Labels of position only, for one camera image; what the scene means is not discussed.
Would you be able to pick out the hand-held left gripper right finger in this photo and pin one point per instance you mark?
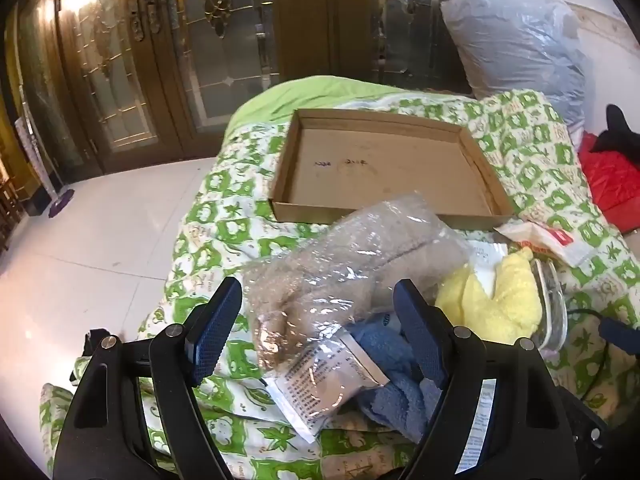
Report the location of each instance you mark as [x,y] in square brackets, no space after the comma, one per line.
[422,345]

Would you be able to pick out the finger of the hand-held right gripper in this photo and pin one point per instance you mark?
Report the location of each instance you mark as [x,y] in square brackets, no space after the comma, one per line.
[616,331]
[582,415]

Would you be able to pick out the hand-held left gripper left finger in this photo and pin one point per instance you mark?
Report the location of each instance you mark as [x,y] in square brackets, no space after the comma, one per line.
[212,330]

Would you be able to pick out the blue terry towel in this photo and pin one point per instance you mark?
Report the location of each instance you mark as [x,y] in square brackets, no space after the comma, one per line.
[385,355]

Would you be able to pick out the clear pink cartoon pouch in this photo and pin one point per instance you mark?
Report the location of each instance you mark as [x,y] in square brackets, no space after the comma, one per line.
[552,305]

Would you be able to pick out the yellow fuzzy cloth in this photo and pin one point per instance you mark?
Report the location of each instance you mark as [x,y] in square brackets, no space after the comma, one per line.
[490,305]

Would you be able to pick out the white packet with red label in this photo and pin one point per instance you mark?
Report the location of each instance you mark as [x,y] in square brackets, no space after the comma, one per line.
[540,240]

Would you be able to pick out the shallow cardboard box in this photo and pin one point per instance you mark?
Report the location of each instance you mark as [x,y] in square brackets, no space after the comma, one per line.
[380,170]

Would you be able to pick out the white plastic packet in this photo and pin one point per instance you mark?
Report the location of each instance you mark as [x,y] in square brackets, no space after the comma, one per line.
[487,257]

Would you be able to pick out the green and white printed blanket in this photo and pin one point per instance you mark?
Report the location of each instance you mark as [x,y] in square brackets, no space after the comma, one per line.
[225,220]

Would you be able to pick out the black slipper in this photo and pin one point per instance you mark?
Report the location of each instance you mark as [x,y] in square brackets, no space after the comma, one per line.
[95,340]

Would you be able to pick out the red bag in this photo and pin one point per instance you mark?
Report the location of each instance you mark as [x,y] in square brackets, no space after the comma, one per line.
[610,180]

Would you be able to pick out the purple mop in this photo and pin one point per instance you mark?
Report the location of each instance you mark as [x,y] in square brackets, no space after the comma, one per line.
[61,205]

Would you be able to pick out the black cloth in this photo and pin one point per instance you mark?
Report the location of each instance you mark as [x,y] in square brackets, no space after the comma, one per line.
[620,132]

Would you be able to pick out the plain green bed sheet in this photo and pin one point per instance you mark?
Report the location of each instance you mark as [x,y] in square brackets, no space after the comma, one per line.
[280,100]

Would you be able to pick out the wooden glass-panel door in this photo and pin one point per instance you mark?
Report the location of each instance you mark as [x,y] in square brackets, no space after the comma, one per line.
[350,20]
[150,60]

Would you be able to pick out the large grey plastic bag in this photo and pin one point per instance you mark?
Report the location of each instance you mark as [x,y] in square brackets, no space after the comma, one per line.
[520,45]

